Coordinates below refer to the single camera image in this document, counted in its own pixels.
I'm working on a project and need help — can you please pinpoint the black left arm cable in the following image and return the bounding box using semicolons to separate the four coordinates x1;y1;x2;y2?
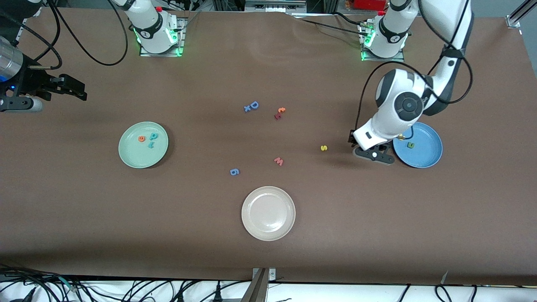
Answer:
356;62;433;131
417;0;474;104

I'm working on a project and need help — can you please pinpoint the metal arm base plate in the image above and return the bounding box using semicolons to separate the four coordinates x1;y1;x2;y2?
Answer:
139;17;186;57
360;23;405;62

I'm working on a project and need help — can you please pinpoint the thick black floor cable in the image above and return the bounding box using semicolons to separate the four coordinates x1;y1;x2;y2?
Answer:
0;263;80;294

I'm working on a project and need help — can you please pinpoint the blue plate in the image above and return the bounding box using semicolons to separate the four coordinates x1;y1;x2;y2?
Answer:
392;121;443;169

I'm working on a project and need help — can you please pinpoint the aluminium frame profile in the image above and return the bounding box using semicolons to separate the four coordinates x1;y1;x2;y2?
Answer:
506;0;537;29

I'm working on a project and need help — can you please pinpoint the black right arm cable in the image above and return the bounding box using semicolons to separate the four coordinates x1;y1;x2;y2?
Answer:
19;23;63;70
46;0;128;66

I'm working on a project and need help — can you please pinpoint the pale green plate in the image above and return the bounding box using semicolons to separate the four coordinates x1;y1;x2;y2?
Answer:
118;121;169;169

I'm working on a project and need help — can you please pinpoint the brown table cover sheet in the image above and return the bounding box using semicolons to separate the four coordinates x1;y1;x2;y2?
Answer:
0;8;537;286

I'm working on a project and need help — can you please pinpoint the beige plate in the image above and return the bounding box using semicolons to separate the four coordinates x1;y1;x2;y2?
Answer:
241;186;296;242

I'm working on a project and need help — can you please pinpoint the black cable to base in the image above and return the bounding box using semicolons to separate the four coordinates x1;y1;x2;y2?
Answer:
334;11;372;26
299;18;366;37

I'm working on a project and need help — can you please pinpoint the grey equipment box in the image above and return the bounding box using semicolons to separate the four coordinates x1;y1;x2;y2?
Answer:
245;0;309;13

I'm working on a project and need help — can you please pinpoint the red background object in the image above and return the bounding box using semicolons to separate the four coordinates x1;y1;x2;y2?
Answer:
354;0;386;11

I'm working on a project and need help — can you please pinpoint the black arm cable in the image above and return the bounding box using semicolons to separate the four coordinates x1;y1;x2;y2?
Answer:
356;62;433;131
417;0;474;104
46;0;128;66
19;23;63;70

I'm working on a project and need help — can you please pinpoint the metal table bracket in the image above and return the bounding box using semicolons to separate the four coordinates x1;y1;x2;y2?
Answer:
240;268;276;302

